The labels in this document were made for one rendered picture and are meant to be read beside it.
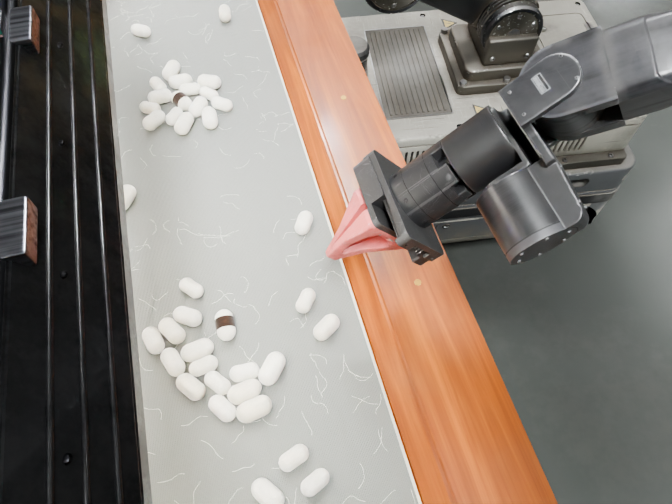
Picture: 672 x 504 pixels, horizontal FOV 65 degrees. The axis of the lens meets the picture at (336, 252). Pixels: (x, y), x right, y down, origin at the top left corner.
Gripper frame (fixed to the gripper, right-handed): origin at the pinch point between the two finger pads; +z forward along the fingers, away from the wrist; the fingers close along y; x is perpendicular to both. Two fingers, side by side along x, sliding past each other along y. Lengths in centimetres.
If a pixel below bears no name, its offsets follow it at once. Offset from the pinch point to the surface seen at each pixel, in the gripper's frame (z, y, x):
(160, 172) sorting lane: 21.3, -25.6, -3.0
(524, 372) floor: 17, -3, 98
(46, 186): -2.3, 6.1, -29.1
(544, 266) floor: 2, -30, 110
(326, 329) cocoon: 8.0, 3.7, 6.2
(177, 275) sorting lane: 21.1, -8.8, -2.6
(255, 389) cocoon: 14.9, 8.2, 0.5
